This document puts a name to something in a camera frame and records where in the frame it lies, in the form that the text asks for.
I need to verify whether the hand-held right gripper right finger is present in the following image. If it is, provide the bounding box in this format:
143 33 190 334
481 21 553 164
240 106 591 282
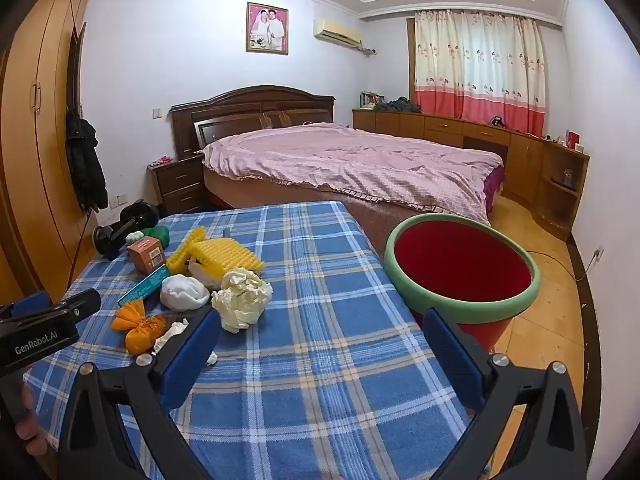
422 307 588 480

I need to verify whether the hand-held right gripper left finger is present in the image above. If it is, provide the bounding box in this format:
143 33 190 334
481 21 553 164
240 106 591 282
57 305 223 480

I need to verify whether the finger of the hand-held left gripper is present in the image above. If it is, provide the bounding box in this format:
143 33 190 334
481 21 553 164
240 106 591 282
9 291 53 320
0 287 102 333

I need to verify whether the white cloth ball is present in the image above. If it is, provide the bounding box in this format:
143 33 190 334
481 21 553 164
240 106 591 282
160 273 211 311

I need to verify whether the teal cardboard box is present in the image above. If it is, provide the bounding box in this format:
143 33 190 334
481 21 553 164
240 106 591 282
116 264 172 307

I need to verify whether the cream paper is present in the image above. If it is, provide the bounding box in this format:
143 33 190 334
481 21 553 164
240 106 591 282
211 267 274 333

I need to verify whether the orange cardboard box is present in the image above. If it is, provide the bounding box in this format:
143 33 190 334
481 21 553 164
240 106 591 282
126 236 167 274

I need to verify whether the red bin with green rim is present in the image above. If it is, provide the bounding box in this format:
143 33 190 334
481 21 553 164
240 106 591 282
384 212 542 356

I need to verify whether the person's left hand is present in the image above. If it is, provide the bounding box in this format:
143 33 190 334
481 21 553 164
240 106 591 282
14 382 49 457

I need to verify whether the black dumbbell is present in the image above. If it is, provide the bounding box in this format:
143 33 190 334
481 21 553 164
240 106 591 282
93 200 161 261

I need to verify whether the green clover toy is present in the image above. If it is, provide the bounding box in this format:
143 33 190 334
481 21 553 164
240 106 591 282
125 226 171 248

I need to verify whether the blue plaid blanket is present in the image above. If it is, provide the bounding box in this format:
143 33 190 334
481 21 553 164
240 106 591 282
22 201 493 480

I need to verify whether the wooden wardrobe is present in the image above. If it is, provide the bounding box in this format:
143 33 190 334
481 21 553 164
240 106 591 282
0 0 108 306

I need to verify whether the black jacket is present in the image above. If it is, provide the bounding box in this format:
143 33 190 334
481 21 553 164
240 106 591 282
65 110 109 211

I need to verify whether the brown bed cover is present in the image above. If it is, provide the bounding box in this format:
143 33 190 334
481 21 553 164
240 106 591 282
202 167 493 261

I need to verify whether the dark wooden nightstand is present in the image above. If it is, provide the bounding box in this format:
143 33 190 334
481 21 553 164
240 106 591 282
146 154 206 218

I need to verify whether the magenta bed sheet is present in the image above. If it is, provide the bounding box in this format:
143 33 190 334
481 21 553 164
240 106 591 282
482 165 506 206

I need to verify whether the wooden cabinet row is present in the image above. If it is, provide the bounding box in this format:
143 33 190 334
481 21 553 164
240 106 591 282
352 108 591 241

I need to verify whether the pink bedspread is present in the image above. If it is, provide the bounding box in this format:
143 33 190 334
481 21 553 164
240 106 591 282
200 122 505 226

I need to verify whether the dark clothes pile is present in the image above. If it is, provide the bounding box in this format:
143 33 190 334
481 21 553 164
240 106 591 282
372 96 422 113

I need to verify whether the dark wooden bed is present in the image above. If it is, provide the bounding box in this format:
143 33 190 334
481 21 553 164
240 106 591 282
170 85 506 256

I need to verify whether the cream and red curtain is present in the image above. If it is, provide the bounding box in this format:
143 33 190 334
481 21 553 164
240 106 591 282
414 9 547 137

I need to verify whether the red cable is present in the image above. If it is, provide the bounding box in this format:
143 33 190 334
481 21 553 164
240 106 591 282
70 205 96 281

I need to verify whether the floor cable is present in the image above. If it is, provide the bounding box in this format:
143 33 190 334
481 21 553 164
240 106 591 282
525 250 601 282

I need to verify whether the framed wall photo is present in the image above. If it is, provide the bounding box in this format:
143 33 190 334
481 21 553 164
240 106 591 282
246 2 290 56

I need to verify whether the wall air conditioner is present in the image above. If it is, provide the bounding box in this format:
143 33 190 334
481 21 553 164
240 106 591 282
313 18 362 47

